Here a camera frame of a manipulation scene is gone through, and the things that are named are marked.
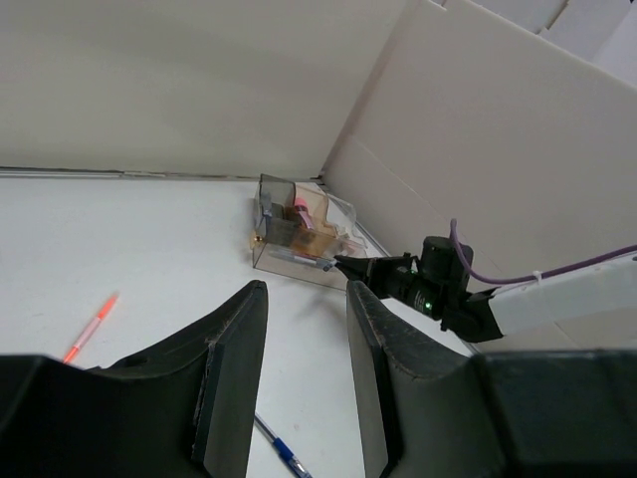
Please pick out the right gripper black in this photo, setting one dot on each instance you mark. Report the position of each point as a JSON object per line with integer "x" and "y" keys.
{"x": 432, "y": 283}

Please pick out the blue ballpoint pen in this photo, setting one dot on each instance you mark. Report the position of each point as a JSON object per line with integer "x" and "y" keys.
{"x": 284, "y": 452}

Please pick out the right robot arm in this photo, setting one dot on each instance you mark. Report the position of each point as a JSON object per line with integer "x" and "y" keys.
{"x": 492, "y": 314}

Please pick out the clear plastic desk organizer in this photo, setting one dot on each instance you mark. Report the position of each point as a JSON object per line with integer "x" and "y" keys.
{"x": 277, "y": 227}

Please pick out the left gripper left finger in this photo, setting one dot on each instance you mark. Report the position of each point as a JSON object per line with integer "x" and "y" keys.
{"x": 184, "y": 406}

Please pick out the thin blue refill pen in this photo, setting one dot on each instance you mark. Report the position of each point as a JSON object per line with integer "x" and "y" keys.
{"x": 311, "y": 261}

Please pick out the orange pink pen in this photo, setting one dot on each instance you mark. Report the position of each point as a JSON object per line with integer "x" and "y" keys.
{"x": 88, "y": 331}

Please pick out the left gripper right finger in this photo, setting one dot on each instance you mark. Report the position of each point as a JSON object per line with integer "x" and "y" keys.
{"x": 417, "y": 401}

